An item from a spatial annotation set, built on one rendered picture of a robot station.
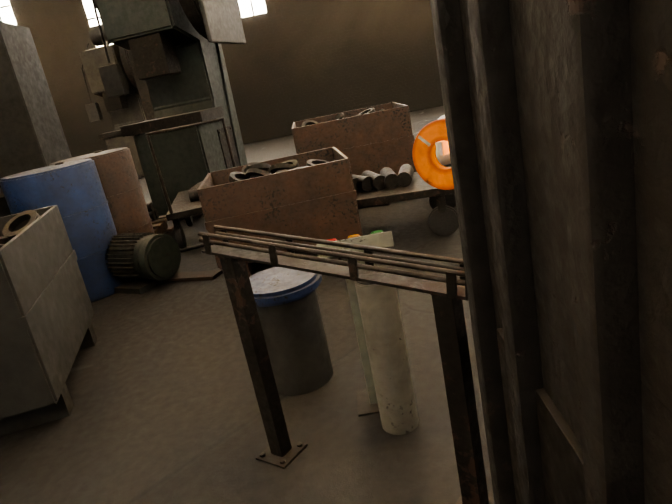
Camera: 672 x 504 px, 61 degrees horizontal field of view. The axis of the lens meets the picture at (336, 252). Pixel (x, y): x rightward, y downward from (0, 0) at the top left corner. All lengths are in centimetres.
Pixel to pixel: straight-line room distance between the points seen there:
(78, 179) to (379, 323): 267
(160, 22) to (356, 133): 220
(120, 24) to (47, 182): 261
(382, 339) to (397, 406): 23
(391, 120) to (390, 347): 347
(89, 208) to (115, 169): 54
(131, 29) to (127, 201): 217
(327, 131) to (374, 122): 41
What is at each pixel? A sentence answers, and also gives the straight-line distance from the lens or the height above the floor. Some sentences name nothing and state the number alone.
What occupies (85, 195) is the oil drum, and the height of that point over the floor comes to 68.
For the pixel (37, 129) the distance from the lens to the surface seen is 547.
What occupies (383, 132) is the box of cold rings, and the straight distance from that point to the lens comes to 499.
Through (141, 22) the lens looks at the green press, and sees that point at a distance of 605.
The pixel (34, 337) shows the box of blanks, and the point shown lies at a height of 39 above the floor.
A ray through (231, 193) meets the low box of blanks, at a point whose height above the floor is 56.
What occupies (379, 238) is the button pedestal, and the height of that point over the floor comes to 60.
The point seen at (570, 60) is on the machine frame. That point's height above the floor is 109.
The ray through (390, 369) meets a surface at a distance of 175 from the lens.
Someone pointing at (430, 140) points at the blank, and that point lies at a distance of 128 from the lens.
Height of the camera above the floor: 111
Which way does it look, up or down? 17 degrees down
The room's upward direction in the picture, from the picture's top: 11 degrees counter-clockwise
